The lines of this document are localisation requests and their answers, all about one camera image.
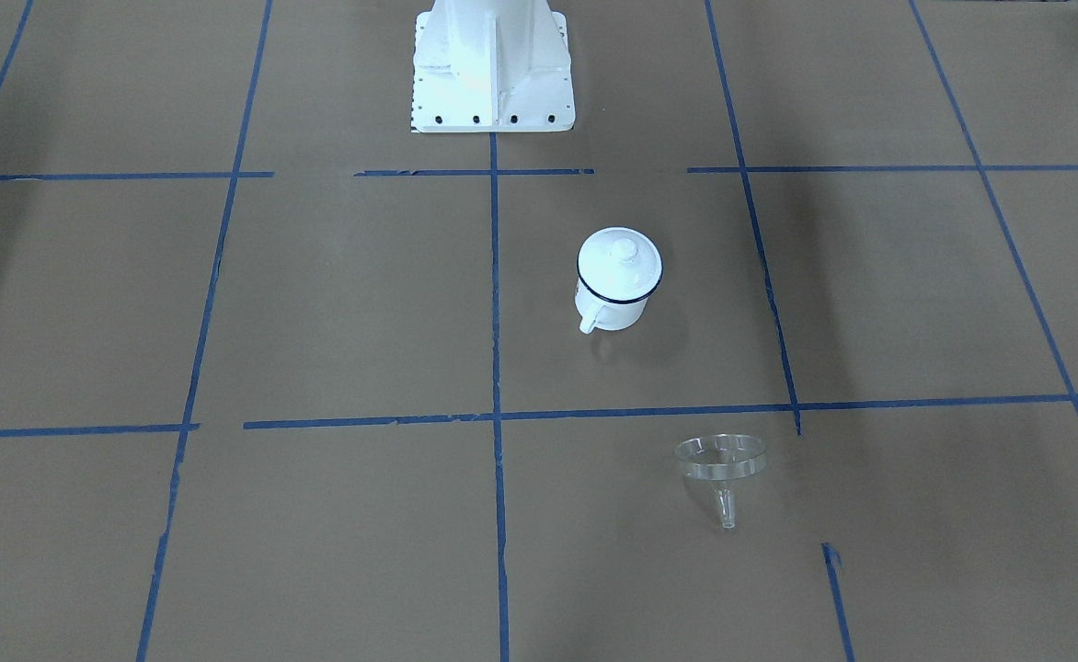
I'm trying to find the white pedestal column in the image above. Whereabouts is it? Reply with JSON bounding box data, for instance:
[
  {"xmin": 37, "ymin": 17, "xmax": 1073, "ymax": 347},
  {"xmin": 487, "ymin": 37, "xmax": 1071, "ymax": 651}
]
[{"xmin": 410, "ymin": 1, "xmax": 576, "ymax": 133}]

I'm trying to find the white enamel mug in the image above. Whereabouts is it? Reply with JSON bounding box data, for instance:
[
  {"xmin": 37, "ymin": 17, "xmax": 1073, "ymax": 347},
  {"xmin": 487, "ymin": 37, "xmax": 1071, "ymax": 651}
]
[{"xmin": 573, "ymin": 280, "xmax": 657, "ymax": 335}]

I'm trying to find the clear glass funnel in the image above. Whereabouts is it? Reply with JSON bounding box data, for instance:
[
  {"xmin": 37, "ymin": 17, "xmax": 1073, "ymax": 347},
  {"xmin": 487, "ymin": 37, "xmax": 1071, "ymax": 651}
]
[{"xmin": 673, "ymin": 433, "xmax": 769, "ymax": 530}]

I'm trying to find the white mug lid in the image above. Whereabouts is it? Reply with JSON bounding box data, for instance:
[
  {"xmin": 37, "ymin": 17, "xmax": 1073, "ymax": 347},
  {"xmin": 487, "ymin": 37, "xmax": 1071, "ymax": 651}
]
[{"xmin": 576, "ymin": 227, "xmax": 662, "ymax": 304}]

